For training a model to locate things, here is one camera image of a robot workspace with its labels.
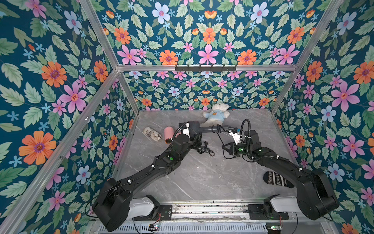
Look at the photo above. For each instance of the black boxy hair dryer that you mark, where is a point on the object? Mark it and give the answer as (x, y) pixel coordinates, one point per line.
(210, 128)

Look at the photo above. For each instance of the pink hair dryer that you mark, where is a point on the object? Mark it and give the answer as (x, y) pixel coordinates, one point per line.
(168, 134)

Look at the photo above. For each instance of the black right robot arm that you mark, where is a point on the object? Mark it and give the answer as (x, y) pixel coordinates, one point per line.
(315, 194)

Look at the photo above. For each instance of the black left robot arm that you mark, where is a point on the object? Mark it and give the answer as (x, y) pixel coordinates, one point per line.
(112, 205)

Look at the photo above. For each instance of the white teddy bear blue shirt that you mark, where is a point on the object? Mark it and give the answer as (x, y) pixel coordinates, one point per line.
(216, 115)

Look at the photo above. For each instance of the striped black white sock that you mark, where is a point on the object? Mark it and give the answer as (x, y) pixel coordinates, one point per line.
(274, 178)

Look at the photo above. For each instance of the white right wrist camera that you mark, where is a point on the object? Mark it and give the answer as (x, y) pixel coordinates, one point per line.
(236, 137)

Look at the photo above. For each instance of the aluminium front rail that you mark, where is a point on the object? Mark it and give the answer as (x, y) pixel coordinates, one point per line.
(211, 211)

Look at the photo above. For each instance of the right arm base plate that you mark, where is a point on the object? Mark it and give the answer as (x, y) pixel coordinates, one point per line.
(265, 212)

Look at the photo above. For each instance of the black hook rail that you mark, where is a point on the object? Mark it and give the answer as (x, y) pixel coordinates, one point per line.
(205, 68)

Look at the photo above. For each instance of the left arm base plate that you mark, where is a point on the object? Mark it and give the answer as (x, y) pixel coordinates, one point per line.
(162, 212)

